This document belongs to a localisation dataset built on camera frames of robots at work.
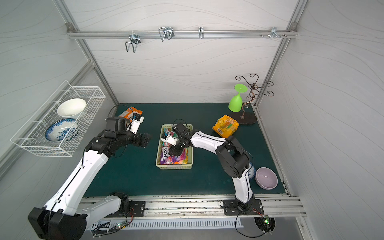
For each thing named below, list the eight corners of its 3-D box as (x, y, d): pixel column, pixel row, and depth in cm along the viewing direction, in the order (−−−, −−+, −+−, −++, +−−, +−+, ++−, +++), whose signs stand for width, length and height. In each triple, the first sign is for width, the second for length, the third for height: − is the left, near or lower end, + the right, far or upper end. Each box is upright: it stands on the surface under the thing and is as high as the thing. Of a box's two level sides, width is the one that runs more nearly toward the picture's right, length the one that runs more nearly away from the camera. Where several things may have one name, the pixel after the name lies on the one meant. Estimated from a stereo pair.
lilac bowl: (254, 188, 81) (258, 185, 76) (255, 168, 88) (258, 164, 84) (274, 194, 79) (279, 191, 75) (273, 173, 87) (277, 169, 82)
